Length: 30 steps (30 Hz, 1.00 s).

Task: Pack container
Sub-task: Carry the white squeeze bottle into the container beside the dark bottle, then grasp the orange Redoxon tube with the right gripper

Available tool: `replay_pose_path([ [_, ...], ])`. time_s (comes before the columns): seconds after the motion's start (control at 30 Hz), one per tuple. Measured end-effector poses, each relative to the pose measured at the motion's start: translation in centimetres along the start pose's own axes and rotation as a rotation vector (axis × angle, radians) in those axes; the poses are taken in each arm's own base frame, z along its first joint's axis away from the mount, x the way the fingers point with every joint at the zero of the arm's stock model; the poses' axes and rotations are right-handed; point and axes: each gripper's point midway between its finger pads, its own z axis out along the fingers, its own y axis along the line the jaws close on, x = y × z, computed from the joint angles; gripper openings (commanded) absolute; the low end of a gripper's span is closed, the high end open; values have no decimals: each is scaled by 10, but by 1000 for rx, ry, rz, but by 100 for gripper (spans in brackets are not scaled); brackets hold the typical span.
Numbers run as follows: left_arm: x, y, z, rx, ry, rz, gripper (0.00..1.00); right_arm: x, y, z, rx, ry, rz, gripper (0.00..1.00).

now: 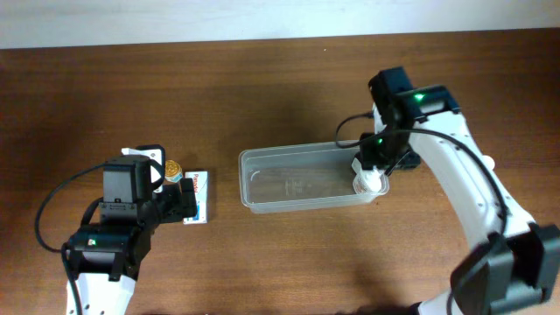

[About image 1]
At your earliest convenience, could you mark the white Panadol box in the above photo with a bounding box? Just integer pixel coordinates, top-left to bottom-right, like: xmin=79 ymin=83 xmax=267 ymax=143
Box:
xmin=183 ymin=171 xmax=209 ymax=225

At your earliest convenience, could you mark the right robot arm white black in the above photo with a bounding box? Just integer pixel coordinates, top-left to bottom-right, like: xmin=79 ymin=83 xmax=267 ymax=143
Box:
xmin=353 ymin=79 xmax=559 ymax=314

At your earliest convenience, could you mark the clear plastic container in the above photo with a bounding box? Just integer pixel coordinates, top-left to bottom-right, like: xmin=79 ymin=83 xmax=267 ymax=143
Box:
xmin=239 ymin=142 xmax=389 ymax=214

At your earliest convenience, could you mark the small jar with gold lid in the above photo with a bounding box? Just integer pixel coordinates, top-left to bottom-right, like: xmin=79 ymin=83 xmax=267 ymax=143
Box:
xmin=164 ymin=160 xmax=183 ymax=183

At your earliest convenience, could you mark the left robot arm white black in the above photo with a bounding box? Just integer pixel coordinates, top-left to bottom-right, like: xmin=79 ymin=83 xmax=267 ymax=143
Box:
xmin=61 ymin=144 xmax=199 ymax=314

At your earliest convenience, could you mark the orange Redoxon tube white cap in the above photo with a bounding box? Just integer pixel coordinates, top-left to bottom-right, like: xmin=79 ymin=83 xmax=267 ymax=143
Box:
xmin=482 ymin=155 xmax=495 ymax=170

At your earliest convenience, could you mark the clear spray bottle white label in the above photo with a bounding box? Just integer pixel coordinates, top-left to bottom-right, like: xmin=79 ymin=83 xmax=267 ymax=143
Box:
xmin=351 ymin=157 xmax=383 ymax=194

